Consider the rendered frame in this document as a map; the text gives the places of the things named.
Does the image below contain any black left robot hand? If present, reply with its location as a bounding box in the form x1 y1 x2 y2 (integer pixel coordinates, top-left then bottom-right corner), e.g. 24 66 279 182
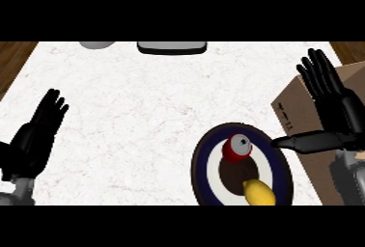
0 88 71 183

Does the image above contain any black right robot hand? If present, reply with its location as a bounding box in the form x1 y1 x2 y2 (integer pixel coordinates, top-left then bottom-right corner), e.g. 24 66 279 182
269 47 365 154

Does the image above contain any brown cardboard box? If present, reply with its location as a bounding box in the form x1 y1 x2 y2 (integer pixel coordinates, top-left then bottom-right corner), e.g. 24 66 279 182
269 61 365 206

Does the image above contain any red can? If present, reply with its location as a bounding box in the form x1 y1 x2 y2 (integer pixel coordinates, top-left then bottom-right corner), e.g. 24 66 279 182
222 133 254 164

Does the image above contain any dark blue and white plate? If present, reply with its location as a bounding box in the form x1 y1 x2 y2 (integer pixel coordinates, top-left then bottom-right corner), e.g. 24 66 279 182
189 122 295 206

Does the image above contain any yellow lemon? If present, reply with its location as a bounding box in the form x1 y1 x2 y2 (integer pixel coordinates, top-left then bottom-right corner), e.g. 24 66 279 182
242 178 278 206

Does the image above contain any grey rounded object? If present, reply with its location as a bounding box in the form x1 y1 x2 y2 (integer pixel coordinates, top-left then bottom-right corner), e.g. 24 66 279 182
78 41 117 50

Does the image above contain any grey and black appliance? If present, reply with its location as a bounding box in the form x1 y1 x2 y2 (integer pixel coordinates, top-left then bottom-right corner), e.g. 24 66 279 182
136 41 208 56

